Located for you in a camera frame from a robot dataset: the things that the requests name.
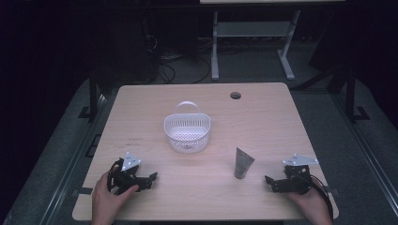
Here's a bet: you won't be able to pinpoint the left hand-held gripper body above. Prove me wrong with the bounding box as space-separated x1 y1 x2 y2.
110 151 148 196

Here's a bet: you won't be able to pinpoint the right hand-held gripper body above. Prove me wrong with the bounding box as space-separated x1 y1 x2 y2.
279 153 320 195

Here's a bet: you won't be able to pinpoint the grey squeeze tube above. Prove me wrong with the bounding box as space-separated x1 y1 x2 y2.
234 146 256 180

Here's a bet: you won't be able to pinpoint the white plastic basket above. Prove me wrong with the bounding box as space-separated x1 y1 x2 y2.
163 100 212 155

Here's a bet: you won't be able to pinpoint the person's right hand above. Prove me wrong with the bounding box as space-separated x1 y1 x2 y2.
284 187 334 225

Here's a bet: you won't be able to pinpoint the person's left hand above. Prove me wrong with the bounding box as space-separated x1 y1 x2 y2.
91 171 140 225

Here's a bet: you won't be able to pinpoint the black metal stand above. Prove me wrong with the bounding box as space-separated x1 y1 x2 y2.
77 67 101 123
343 67 372 124

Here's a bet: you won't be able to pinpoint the white metal stand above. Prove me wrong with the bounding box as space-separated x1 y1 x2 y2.
210 9 302 82

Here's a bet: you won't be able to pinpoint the metal floor rail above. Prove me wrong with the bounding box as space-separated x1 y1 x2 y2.
37 92 109 225
330 92 398 218

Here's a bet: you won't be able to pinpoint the black floor cables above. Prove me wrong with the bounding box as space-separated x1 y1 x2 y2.
144 33 214 85

